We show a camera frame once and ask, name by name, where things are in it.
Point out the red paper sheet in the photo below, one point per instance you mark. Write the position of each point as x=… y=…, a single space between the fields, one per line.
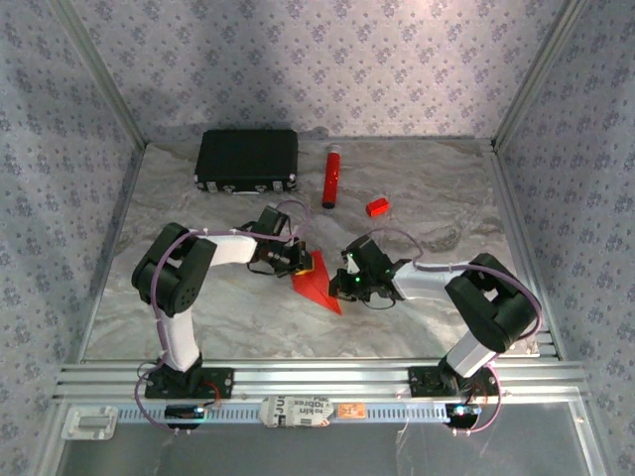
x=317 y=290

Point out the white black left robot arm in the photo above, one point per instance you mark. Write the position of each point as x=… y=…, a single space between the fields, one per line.
x=230 y=250

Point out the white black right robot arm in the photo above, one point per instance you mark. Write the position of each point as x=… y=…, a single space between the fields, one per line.
x=491 y=307

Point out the small red block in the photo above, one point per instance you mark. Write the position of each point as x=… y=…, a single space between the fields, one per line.
x=377 y=207

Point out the red cylinder tube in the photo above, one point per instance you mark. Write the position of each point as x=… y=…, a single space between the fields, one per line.
x=331 y=173

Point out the black hard case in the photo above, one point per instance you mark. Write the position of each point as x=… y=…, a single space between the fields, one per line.
x=245 y=156

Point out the orange label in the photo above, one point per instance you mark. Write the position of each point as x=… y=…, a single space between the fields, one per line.
x=351 y=410

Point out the printed paper roll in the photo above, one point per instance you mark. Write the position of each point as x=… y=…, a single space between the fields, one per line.
x=295 y=411

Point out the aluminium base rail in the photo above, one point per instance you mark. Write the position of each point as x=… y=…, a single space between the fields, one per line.
x=322 y=379

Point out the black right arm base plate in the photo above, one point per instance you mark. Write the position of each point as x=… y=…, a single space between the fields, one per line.
x=426 y=382

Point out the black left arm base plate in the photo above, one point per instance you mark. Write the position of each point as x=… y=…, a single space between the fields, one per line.
x=218 y=384

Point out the aluminium side rail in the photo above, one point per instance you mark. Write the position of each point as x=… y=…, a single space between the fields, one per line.
x=524 y=238
x=112 y=248

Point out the white plastic bracket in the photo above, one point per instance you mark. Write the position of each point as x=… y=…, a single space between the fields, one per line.
x=89 y=422

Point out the aluminium frame post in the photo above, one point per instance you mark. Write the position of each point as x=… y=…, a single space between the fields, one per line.
x=537 y=74
x=103 y=74

